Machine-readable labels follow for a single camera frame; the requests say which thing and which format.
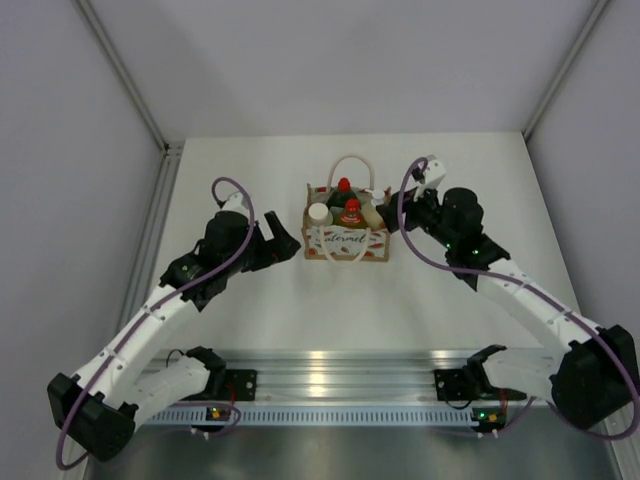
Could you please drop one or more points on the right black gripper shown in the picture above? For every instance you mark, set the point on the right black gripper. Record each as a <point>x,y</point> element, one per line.
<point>411,205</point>

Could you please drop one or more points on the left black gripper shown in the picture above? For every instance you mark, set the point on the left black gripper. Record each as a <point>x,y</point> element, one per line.
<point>284,246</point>

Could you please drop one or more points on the cream pump soap bottle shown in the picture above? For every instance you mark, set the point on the cream pump soap bottle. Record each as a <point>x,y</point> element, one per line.
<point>374,198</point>

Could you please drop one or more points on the yellow dish soap bottle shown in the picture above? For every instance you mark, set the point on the yellow dish soap bottle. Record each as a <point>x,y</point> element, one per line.
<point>350,216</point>

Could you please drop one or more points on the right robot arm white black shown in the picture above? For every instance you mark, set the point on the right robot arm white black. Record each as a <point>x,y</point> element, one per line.
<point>589,373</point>

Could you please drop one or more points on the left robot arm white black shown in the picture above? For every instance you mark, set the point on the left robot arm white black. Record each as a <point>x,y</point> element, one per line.
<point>104,402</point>

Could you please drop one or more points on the watermelon print canvas bag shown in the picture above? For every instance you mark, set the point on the watermelon print canvas bag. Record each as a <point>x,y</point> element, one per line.
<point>338,245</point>

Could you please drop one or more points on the green red-capped bottle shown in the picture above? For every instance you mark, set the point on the green red-capped bottle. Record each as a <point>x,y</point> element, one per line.
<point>339,196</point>

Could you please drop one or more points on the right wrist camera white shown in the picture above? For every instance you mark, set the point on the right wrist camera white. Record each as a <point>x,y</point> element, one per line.
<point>428,174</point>

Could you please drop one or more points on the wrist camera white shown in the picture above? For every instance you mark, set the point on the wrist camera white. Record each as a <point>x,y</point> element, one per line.
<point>428,174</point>
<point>237,203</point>

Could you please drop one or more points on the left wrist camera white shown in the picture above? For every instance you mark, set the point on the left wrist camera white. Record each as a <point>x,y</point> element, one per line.
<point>237,203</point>

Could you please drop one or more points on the left aluminium frame post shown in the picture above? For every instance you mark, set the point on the left aluminium frame post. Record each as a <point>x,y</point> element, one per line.
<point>95,26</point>

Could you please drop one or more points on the aluminium frame post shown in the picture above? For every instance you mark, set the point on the aluminium frame post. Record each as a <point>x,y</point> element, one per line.
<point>95,26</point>
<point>569,59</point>

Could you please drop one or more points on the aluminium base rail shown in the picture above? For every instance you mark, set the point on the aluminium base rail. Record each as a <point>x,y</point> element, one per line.
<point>317,377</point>

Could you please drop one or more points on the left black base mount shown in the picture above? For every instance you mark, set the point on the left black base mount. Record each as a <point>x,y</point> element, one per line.
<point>239,385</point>

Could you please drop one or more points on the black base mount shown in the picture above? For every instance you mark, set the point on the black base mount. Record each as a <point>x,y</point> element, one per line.
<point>239,385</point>
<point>452,385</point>

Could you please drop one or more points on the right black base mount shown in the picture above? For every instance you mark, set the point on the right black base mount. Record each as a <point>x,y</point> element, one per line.
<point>452,385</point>

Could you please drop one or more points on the slotted grey cable duct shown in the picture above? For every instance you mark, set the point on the slotted grey cable duct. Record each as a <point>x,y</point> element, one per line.
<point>252,415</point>

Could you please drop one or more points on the right aluminium frame post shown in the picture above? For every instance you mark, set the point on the right aluminium frame post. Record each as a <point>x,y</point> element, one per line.
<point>569,59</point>

